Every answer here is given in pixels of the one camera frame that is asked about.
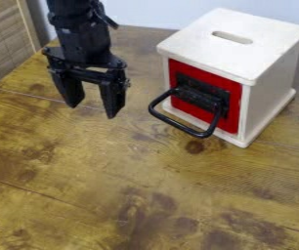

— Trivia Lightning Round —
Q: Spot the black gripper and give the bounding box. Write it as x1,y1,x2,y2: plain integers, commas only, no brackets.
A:
43,19,128,119

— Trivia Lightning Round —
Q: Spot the black metal drawer handle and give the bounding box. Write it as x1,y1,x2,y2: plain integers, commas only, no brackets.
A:
148,72,232,139

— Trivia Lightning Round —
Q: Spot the red wooden drawer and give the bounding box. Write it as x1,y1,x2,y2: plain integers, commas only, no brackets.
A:
168,59,243,134

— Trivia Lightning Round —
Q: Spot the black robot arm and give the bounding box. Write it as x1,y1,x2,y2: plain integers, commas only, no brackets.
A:
41,0,129,119

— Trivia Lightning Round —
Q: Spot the wooden panel at left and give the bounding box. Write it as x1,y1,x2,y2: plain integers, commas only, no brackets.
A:
0,0,41,79

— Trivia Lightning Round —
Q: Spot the white wooden box cabinet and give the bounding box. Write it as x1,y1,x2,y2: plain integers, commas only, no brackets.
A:
155,8,299,147

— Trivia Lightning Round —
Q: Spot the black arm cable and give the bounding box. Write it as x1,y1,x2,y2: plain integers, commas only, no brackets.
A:
89,1,120,30

